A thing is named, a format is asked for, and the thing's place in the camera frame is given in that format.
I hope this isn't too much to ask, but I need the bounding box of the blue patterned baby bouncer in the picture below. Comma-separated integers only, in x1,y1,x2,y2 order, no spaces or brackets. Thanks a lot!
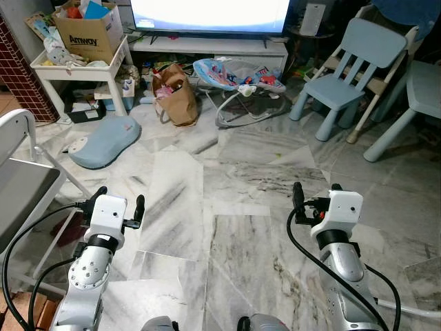
192,58,291,129

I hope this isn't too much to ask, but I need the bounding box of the flat screen television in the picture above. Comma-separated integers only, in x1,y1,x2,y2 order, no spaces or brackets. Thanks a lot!
129,0,295,37

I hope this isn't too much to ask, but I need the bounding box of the red lattice panel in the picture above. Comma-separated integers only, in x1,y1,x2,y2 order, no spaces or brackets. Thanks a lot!
0,12,60,126

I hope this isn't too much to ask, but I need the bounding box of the grey robot leg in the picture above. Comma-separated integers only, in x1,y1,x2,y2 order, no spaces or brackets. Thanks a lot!
237,313,291,331
141,316,181,331

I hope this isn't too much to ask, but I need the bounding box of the white hose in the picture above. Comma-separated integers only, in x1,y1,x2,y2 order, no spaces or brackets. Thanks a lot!
372,299,441,319

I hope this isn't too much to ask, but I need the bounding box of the white box device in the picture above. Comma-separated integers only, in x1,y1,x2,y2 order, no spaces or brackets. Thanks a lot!
300,3,325,37

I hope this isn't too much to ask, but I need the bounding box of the white television stand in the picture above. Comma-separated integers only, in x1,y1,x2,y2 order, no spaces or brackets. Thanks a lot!
130,33,290,78

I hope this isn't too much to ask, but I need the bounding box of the grey robot right leg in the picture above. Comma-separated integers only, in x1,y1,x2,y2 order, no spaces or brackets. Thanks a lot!
237,313,291,331

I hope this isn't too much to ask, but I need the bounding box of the light blue child chair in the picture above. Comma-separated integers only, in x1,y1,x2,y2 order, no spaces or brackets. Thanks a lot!
289,18,409,143

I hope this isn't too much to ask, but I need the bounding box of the grey robot left leg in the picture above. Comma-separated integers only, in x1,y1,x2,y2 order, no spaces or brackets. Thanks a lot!
141,316,181,331

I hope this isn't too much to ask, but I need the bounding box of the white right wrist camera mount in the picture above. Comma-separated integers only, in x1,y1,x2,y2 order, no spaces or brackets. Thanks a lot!
327,189,365,232

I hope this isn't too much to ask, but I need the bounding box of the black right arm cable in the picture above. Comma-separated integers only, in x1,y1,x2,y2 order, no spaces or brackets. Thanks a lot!
286,204,402,331

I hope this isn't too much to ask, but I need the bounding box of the beige wooden chair frame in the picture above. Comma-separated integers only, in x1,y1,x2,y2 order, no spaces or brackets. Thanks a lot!
322,6,422,145

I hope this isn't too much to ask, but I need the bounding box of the white side table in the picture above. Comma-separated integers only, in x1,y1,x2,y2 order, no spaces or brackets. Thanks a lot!
30,36,136,126

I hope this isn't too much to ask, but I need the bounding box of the brown paper bag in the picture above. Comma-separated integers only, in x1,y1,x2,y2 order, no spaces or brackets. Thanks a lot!
151,63,200,128

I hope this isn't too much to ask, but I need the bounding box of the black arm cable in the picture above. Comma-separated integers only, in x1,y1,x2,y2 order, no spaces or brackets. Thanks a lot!
0,201,90,331
286,204,402,331

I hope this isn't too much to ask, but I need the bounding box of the light blue cushion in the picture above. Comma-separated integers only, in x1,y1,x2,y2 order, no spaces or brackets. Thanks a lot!
68,115,143,170

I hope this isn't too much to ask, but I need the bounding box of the grey folding chair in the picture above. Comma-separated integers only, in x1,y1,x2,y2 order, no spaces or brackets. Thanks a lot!
0,108,92,278

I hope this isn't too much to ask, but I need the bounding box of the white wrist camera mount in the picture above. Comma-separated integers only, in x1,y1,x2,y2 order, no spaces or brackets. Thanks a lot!
327,189,365,232
90,194,129,239

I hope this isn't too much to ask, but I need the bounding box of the black device under table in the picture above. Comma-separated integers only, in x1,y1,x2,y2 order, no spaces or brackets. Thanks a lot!
65,99,108,124

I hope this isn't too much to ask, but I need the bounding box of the light blue plastic table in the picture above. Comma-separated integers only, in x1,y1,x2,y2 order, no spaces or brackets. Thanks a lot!
363,60,441,163

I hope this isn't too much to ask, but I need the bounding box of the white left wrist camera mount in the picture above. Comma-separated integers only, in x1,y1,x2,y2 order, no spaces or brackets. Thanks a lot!
90,194,129,239

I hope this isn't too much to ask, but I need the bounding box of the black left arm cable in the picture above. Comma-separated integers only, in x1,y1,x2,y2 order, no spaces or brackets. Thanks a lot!
0,201,90,331

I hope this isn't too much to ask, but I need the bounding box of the brown printed cardboard box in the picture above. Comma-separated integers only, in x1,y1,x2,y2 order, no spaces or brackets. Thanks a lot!
52,2,125,65

